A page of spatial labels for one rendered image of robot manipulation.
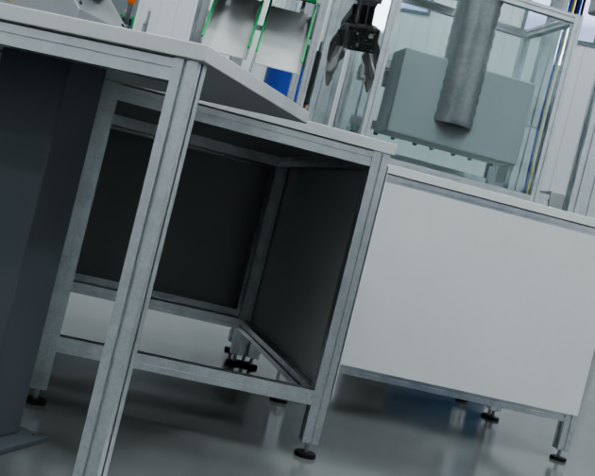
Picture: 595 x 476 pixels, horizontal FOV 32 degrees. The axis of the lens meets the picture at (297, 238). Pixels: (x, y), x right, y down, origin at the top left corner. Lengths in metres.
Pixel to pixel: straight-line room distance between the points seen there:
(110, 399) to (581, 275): 2.27
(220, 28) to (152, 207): 1.17
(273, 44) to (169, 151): 1.15
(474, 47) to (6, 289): 2.08
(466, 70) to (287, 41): 0.94
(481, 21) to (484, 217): 0.68
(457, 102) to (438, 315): 0.74
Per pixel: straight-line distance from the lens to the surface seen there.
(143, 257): 1.85
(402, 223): 3.56
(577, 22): 3.94
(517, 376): 3.77
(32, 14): 1.99
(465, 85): 3.73
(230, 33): 2.93
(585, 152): 3.85
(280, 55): 2.93
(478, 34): 3.77
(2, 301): 2.21
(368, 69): 2.37
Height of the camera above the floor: 0.60
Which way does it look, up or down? 1 degrees down
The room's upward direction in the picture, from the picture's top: 14 degrees clockwise
